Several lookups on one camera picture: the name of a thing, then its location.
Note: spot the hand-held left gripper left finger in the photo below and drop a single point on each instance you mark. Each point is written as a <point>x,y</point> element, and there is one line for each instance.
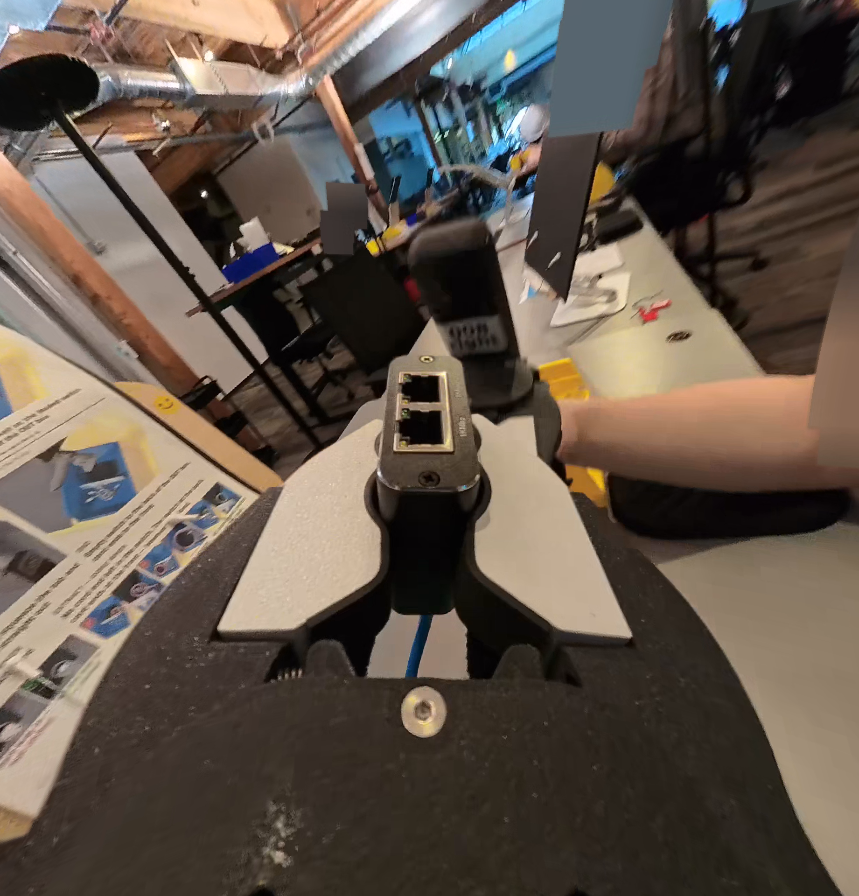
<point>310,546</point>

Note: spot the black office chair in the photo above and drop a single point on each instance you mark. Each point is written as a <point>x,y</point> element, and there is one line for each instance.
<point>359,308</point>

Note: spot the yellow smiley sticker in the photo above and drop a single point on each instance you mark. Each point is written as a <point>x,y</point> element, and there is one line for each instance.
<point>165,404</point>

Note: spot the printed instruction sheet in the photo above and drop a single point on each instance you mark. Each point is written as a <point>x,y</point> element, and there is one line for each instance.
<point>86,455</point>

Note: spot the person's right forearm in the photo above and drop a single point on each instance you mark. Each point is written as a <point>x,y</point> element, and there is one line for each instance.
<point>681,434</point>

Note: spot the black ethernet switch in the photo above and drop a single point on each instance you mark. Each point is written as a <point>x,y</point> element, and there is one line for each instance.
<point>426,518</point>

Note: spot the yellow plastic bin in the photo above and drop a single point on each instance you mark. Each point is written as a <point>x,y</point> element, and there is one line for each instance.
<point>562,378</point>

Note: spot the red tool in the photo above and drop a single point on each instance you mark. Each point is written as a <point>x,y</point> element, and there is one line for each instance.
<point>653,310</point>

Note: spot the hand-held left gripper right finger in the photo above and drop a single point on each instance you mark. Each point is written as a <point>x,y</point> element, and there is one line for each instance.
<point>548,553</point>

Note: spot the black floor stand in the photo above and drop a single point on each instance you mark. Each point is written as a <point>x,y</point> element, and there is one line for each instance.
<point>41,91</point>

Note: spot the black monitor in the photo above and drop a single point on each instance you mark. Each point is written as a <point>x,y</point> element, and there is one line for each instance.
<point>562,210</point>

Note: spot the wooden sheet stand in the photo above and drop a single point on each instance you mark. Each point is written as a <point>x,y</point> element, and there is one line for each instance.
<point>212,448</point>

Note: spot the blue storage bin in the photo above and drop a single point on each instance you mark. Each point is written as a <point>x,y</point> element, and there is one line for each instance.
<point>251,266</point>

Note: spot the silver air duct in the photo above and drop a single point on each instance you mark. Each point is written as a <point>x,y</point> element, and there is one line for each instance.
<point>156,84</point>

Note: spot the wooden table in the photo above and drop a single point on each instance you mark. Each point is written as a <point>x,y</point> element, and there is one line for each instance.
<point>261,287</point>

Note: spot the wooden support column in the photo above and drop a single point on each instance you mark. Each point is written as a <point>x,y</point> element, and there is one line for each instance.
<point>65,252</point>
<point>345,133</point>

